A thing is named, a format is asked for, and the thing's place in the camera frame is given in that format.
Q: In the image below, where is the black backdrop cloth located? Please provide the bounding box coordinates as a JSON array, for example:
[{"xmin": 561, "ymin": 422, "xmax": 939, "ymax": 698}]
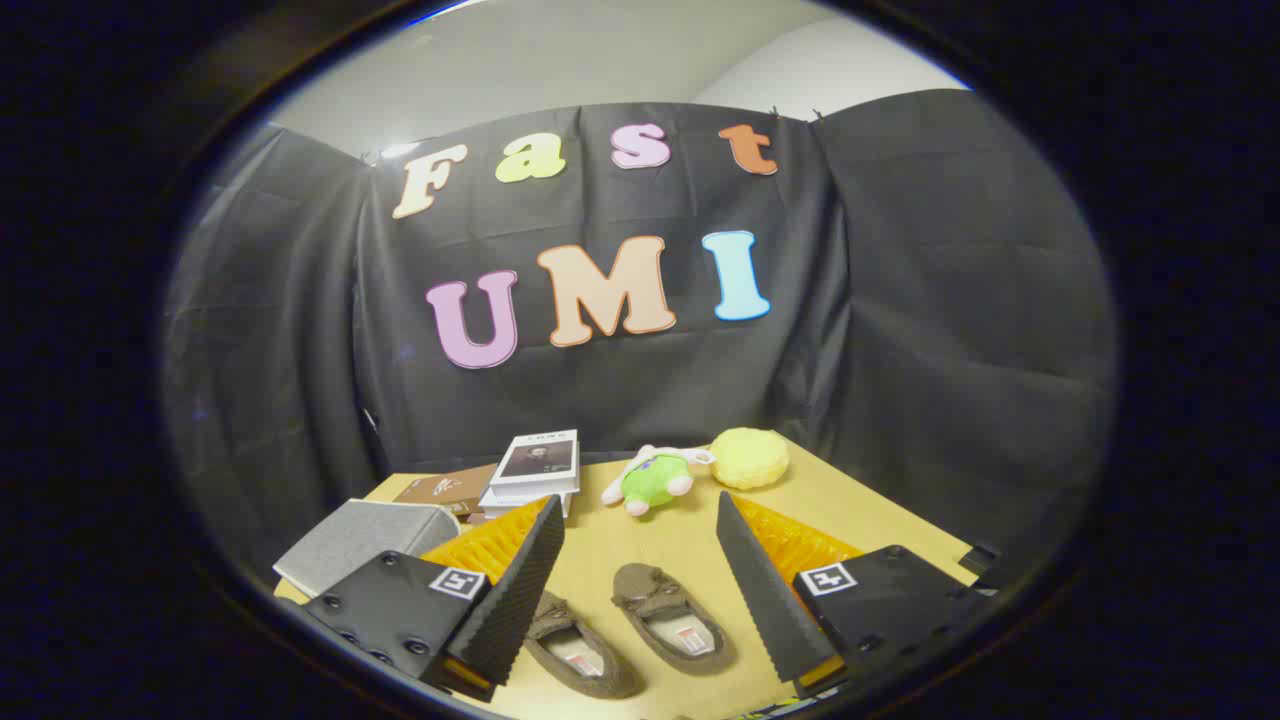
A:
[{"xmin": 165, "ymin": 90, "xmax": 1116, "ymax": 581}]

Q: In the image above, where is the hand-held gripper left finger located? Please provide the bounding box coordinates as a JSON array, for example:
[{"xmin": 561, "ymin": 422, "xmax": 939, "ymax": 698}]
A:
[{"xmin": 300, "ymin": 493, "xmax": 566, "ymax": 703}]

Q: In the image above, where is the grey fabric storage box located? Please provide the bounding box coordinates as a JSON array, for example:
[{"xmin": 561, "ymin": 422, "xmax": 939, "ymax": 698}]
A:
[{"xmin": 273, "ymin": 498, "xmax": 461, "ymax": 599}]

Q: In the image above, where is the brown book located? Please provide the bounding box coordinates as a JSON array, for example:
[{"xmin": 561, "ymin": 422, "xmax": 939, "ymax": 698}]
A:
[{"xmin": 393, "ymin": 463, "xmax": 498, "ymax": 519}]

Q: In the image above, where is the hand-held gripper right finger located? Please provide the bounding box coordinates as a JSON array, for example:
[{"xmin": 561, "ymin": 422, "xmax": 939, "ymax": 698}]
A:
[{"xmin": 715, "ymin": 490, "xmax": 1001, "ymax": 701}]

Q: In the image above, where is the white portrait cover book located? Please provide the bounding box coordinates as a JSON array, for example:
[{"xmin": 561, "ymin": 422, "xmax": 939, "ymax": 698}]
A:
[{"xmin": 489, "ymin": 430, "xmax": 581, "ymax": 493}]

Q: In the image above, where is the brown fuzzy shoe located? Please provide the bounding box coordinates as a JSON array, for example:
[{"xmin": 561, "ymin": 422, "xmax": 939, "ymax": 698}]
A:
[
  {"xmin": 522, "ymin": 590, "xmax": 641, "ymax": 699},
  {"xmin": 612, "ymin": 563, "xmax": 738, "ymax": 676}
]

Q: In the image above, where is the green and pink plush toy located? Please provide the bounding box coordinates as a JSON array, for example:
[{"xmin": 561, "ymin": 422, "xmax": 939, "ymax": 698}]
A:
[{"xmin": 600, "ymin": 445, "xmax": 716, "ymax": 517}]

